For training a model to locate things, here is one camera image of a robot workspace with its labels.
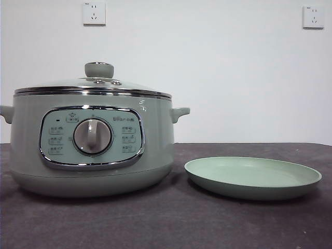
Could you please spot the glass lid with green knob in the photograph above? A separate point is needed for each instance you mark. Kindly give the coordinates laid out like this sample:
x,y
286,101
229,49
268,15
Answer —
x,y
98,70

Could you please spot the pale green round plate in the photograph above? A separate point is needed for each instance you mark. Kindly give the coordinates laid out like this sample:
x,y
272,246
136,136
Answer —
x,y
249,173

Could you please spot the pale green electric steamer pot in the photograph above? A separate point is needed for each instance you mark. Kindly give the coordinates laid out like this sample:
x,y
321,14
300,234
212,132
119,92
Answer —
x,y
26,145

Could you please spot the white wall socket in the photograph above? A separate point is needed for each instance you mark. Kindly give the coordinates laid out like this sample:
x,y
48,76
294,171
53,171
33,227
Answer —
x,y
94,13
313,17

